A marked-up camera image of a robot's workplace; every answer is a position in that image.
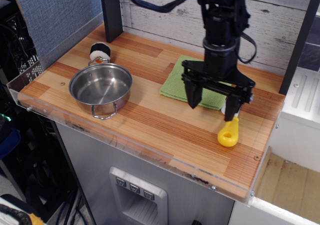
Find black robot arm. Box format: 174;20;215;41
182;0;255;122

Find dark right post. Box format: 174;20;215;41
278;0;320;95

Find yellow handle toy knife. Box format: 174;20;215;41
217;110;240;148

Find steel pot with handles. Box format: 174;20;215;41
68;57;133;120

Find white toy sink unit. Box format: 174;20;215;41
229;67;320;225

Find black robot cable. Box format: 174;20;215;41
120;0;258;64

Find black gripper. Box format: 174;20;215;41
182;38;256;122

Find toy sushi roll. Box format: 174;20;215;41
89;42;111;61

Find dark post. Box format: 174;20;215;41
278;0;320;95
101;0;123;43

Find blue fabric panel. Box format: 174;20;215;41
16;0;103;60

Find toy fridge dispenser panel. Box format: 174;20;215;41
109;166;169;225

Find green towel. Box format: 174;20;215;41
159;55;227;111

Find dark left post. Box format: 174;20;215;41
101;0;123;43

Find yellow object bottom left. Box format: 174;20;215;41
26;213;45;225

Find clear acrylic edge guard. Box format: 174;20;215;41
8;62;284;204

